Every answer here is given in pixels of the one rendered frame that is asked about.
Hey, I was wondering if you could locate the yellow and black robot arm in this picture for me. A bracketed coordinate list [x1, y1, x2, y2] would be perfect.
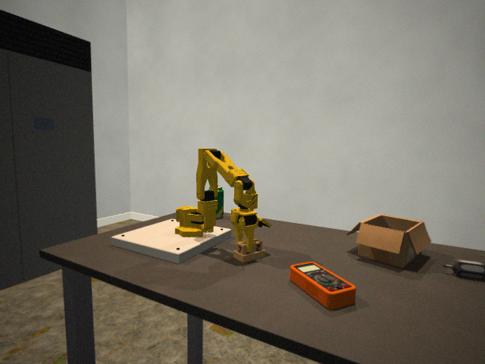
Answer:
[175, 149, 258, 237]

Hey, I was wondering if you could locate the green drink can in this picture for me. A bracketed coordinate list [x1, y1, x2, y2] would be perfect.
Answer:
[214, 186, 224, 218]

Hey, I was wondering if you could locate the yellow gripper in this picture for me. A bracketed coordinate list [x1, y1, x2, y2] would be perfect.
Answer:
[231, 208, 272, 253]

